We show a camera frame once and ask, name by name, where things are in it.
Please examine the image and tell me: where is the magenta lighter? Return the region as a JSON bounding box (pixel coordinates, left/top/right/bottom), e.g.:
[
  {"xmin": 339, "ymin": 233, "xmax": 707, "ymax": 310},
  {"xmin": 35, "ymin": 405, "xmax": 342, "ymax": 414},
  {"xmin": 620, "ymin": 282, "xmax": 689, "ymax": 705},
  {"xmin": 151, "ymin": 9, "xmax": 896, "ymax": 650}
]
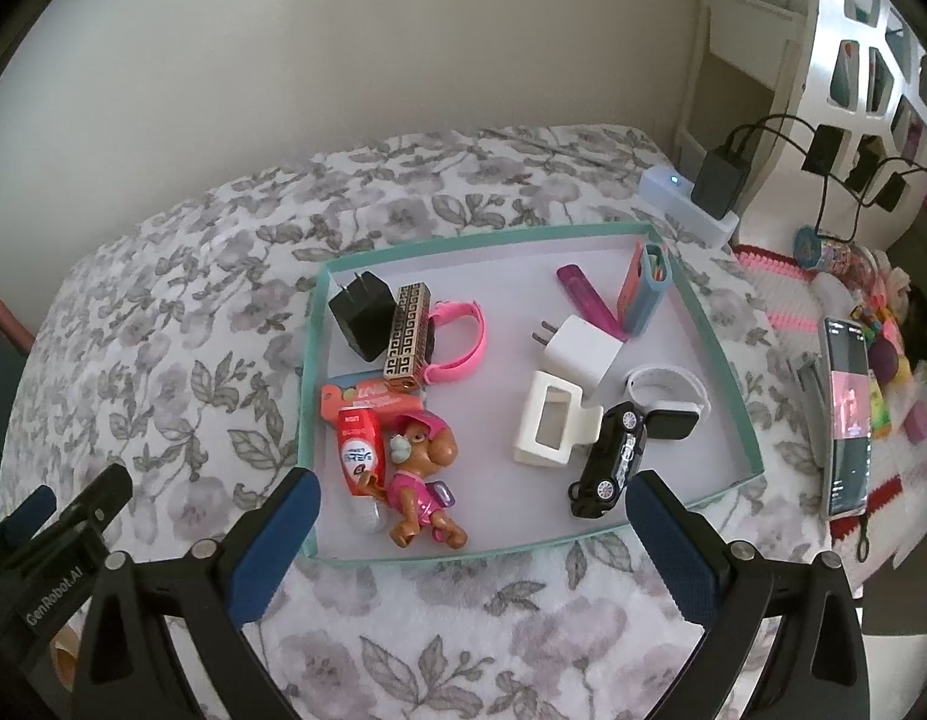
[{"xmin": 556, "ymin": 263, "xmax": 626, "ymax": 341}]

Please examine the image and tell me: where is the black usb charger cube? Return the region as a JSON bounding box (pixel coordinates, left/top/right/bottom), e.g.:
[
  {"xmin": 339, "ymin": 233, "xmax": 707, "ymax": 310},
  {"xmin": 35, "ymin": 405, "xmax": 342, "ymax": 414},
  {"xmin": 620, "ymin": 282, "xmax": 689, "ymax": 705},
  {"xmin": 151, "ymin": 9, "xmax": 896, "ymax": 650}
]
[{"xmin": 328, "ymin": 271, "xmax": 397, "ymax": 362}]

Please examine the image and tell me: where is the black power adapter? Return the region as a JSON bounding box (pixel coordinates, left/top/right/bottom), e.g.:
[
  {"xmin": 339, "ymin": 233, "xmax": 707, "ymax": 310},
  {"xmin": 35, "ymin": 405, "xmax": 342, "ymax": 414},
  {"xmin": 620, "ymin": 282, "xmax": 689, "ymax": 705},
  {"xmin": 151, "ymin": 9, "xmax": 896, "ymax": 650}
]
[{"xmin": 691, "ymin": 145, "xmax": 751, "ymax": 220}]

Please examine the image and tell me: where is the white side shelf unit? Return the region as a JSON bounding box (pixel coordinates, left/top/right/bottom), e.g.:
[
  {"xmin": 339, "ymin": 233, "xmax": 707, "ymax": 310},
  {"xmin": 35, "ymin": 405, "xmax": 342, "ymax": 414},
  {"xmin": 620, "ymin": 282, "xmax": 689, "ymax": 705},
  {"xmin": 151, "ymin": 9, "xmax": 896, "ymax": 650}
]
[{"xmin": 675, "ymin": 0, "xmax": 811, "ymax": 177}]

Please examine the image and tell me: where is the pink kids band watch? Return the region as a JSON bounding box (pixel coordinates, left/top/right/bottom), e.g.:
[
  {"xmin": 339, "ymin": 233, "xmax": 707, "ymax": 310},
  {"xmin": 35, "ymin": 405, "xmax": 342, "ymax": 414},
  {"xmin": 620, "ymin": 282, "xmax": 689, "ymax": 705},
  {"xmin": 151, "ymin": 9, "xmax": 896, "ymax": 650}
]
[{"xmin": 424, "ymin": 301, "xmax": 488, "ymax": 385}]

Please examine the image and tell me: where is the brown pink toy dog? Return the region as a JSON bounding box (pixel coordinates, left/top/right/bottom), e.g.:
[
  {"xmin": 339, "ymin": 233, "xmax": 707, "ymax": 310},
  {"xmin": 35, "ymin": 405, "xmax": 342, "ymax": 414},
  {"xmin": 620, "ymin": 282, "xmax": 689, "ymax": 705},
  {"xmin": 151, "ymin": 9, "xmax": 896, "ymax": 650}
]
[{"xmin": 385, "ymin": 410, "xmax": 468, "ymax": 550}]

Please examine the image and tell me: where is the white usb charger cube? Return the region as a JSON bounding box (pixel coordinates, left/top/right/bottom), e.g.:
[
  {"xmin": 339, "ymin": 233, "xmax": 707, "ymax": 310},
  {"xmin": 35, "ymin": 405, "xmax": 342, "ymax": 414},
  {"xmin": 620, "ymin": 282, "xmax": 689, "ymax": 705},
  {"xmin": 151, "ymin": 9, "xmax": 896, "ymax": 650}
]
[{"xmin": 532, "ymin": 316, "xmax": 623, "ymax": 400}]

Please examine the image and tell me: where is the tape roll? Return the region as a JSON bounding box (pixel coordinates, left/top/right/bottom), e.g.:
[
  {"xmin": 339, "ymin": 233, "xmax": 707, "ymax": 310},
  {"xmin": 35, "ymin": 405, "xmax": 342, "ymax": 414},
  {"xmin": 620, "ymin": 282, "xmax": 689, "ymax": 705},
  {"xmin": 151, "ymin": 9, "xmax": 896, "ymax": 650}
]
[{"xmin": 48, "ymin": 626, "xmax": 81, "ymax": 692}]

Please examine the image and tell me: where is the teal shallow cardboard tray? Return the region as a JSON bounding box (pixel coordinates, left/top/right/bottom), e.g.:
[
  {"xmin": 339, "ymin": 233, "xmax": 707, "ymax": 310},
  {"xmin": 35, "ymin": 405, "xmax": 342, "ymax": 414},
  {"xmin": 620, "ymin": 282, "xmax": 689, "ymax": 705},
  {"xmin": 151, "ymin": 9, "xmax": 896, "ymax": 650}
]
[{"xmin": 299, "ymin": 223, "xmax": 764, "ymax": 566}]

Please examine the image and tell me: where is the floral grey white blanket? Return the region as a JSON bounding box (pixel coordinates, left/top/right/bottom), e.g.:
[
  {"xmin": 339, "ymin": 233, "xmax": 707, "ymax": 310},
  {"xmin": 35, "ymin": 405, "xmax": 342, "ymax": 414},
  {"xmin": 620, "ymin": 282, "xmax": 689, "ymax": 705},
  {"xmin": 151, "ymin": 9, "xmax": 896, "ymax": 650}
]
[{"xmin": 0, "ymin": 125, "xmax": 827, "ymax": 718}]

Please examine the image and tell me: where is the white cut-out shelf panel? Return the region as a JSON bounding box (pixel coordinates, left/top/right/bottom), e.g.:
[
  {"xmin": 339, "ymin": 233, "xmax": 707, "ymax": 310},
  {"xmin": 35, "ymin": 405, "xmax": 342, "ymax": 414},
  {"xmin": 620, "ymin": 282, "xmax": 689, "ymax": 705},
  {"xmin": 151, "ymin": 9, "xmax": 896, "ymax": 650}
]
[{"xmin": 738, "ymin": 0, "xmax": 927, "ymax": 254}]

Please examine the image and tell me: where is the gold patterned lighter case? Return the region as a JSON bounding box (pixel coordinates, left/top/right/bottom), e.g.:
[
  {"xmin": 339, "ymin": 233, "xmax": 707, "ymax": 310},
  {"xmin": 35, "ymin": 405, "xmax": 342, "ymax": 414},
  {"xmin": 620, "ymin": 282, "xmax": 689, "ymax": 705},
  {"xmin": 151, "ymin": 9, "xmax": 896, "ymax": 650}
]
[{"xmin": 382, "ymin": 281, "xmax": 431, "ymax": 394}]

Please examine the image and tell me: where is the pink white crochet mat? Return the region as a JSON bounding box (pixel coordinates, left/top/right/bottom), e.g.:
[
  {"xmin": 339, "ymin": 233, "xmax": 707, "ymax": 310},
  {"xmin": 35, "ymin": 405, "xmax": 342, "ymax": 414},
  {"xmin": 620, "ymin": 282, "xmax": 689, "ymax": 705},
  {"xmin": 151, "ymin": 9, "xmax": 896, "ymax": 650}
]
[{"xmin": 735, "ymin": 244, "xmax": 927, "ymax": 589}]

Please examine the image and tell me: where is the black cable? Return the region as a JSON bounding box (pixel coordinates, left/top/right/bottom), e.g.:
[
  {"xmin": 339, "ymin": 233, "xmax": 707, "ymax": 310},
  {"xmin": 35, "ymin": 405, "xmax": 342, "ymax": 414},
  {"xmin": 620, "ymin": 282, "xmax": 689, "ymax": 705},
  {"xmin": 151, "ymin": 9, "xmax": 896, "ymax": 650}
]
[{"xmin": 720, "ymin": 112, "xmax": 927, "ymax": 242}]

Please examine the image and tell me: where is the smartphone on stand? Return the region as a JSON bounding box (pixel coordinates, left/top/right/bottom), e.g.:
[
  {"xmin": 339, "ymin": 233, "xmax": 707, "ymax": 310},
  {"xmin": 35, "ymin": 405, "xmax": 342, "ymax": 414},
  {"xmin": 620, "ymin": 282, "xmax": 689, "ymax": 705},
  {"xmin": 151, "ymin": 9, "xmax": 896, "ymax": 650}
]
[{"xmin": 820, "ymin": 317, "xmax": 872, "ymax": 522}]

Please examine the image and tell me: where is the round blue sticker jar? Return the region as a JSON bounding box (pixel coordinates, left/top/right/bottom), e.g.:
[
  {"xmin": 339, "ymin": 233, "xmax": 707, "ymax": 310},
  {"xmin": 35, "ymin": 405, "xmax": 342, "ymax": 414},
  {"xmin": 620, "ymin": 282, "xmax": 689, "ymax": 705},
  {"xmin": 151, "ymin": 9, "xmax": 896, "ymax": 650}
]
[{"xmin": 794, "ymin": 226, "xmax": 823, "ymax": 271}]

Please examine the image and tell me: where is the orange carrot knife card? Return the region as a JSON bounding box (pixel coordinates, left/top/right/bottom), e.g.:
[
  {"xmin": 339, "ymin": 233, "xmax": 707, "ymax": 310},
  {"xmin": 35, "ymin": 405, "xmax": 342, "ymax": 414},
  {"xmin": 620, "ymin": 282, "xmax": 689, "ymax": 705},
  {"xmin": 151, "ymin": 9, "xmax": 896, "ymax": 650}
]
[{"xmin": 320, "ymin": 371, "xmax": 421, "ymax": 426}]

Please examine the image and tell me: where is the white power strip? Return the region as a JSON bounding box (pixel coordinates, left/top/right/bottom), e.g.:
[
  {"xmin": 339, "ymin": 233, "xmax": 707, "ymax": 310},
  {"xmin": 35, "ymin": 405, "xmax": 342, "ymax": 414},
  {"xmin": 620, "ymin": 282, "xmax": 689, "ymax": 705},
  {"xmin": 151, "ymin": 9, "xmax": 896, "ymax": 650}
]
[{"xmin": 637, "ymin": 164, "xmax": 740, "ymax": 249}]

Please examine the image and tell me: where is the red white lion tube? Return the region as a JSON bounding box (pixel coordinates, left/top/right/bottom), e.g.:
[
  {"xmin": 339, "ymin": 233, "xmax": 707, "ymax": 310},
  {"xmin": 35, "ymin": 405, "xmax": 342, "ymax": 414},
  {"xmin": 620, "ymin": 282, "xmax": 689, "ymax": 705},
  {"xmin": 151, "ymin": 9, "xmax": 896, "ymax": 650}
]
[{"xmin": 336, "ymin": 406, "xmax": 387, "ymax": 533}]

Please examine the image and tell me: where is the black toy car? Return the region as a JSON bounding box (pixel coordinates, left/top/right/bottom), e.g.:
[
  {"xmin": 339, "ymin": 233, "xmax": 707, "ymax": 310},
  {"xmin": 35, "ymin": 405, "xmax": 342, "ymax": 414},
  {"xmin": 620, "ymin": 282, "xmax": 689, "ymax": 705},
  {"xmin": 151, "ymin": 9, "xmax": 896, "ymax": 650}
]
[{"xmin": 568, "ymin": 401, "xmax": 647, "ymax": 518}]

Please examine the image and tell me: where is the grey metal phone stand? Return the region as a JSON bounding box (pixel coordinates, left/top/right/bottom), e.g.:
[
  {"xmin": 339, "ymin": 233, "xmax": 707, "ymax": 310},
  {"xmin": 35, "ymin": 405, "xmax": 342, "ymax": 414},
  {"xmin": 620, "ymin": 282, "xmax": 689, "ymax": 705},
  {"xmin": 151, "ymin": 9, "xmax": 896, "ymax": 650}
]
[{"xmin": 792, "ymin": 353, "xmax": 833, "ymax": 472}]

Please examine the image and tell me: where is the white smartwatch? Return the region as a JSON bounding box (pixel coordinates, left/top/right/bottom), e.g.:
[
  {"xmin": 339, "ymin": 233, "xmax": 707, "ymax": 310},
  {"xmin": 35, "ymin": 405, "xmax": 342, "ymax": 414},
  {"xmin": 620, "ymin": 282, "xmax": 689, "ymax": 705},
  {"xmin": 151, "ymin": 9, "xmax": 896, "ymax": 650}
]
[{"xmin": 624, "ymin": 364, "xmax": 710, "ymax": 442}]

